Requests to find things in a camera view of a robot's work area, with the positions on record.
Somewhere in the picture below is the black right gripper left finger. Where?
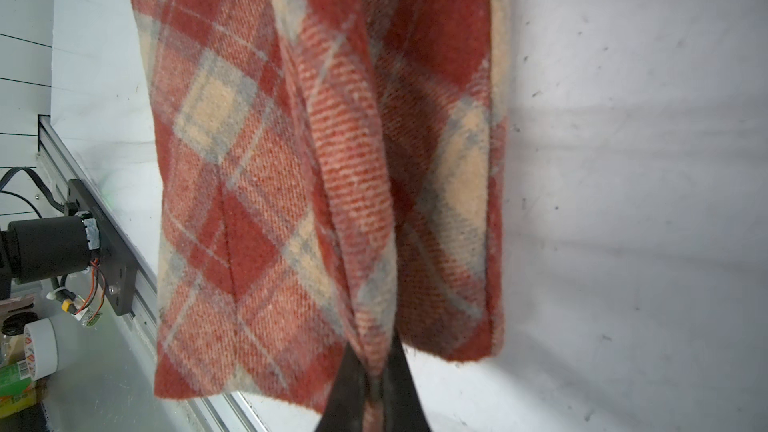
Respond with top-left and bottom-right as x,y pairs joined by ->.
315,357 -> 368,432

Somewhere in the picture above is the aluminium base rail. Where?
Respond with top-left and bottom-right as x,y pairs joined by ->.
38,115 -> 267,431

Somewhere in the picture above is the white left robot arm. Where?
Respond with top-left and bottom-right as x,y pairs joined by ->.
1,215 -> 101,300

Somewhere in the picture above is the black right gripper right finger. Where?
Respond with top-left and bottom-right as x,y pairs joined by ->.
382,332 -> 431,432

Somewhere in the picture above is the white tape roll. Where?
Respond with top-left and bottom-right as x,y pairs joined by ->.
24,319 -> 59,381

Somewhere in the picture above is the red plaid skirt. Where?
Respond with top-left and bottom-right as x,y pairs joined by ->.
130,0 -> 514,410

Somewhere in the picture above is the green and yellow box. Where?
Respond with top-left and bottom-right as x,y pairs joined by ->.
0,360 -> 48,420

